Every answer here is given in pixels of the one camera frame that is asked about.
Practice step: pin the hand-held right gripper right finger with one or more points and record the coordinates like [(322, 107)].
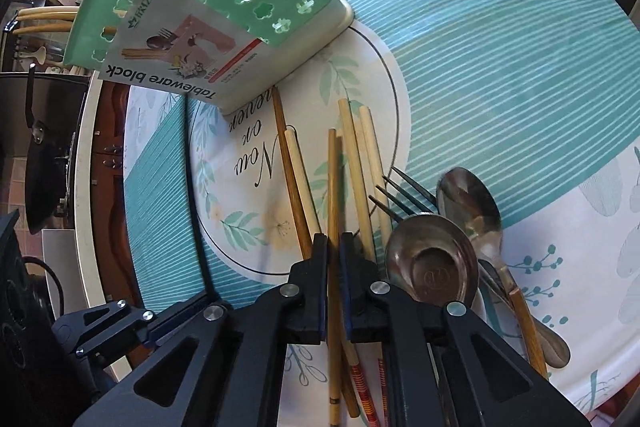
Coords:
[(346, 277)]

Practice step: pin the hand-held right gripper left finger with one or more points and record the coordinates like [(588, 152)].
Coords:
[(322, 277)]

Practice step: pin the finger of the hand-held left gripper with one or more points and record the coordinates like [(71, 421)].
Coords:
[(165, 332), (130, 312)]

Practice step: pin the bamboo chopstick red end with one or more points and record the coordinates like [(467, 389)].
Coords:
[(332, 207)]

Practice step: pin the round steel soup spoon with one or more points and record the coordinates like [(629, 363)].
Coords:
[(430, 267)]

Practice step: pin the pale chopstick red striped end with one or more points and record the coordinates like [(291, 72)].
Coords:
[(377, 177), (302, 182), (359, 142), (356, 177)]

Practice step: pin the brown wooden chopstick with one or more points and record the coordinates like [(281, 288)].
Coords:
[(42, 28), (292, 177)]

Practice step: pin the black fork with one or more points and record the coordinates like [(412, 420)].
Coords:
[(425, 203)]

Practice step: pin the black chopstick gold band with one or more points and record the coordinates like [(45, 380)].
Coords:
[(199, 227)]

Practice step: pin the green plastic utensil holder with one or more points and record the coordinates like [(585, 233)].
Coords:
[(250, 7)]

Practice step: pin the pile of mixed chopsticks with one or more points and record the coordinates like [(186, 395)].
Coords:
[(45, 13)]

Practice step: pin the steel splash panel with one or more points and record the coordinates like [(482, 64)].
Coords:
[(70, 272)]

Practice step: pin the teal and white printed tablecloth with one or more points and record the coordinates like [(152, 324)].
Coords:
[(500, 82)]

